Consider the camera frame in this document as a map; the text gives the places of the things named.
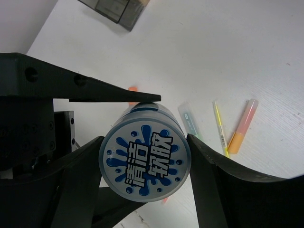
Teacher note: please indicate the orange pink highlighter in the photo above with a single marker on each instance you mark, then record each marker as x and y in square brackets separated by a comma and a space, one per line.
[243, 126]

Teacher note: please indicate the green cap highlighter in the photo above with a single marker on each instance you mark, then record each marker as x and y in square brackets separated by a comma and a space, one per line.
[189, 120]

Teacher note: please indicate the orange cap grey highlighter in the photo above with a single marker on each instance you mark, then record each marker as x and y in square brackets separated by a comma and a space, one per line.
[133, 89]

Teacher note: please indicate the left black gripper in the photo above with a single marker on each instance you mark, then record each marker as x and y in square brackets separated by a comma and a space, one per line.
[29, 126]

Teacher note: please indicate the yellow thin pen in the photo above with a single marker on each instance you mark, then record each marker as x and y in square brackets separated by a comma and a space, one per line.
[223, 141]

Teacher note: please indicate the blue slime jar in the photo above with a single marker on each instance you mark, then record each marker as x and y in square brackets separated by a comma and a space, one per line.
[145, 156]

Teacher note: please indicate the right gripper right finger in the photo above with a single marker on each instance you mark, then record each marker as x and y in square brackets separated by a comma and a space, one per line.
[230, 195]

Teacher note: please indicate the wooden clear organizer container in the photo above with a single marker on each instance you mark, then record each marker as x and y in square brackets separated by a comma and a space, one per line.
[123, 12]

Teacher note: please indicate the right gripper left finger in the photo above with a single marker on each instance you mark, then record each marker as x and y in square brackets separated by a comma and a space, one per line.
[63, 194]

